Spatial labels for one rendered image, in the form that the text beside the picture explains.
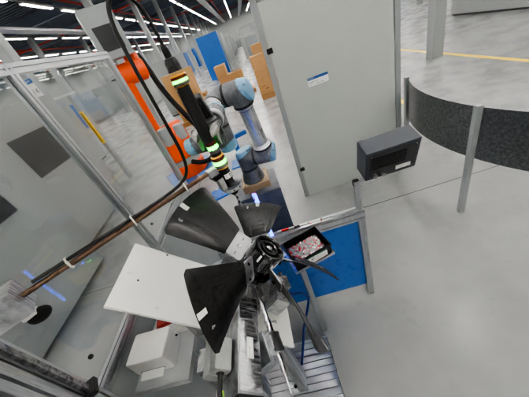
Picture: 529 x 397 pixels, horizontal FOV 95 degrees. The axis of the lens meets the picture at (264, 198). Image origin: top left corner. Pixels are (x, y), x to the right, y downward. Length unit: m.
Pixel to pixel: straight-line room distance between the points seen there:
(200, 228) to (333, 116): 2.15
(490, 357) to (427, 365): 0.33
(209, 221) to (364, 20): 2.29
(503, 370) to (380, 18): 2.62
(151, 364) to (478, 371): 1.70
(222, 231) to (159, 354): 0.57
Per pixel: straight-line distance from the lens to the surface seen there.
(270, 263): 0.86
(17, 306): 0.79
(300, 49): 2.57
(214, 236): 0.90
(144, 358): 1.26
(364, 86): 2.82
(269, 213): 1.11
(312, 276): 1.82
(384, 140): 1.32
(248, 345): 0.85
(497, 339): 2.13
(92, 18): 4.68
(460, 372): 2.00
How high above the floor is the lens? 1.85
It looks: 34 degrees down
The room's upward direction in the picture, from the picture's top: 22 degrees counter-clockwise
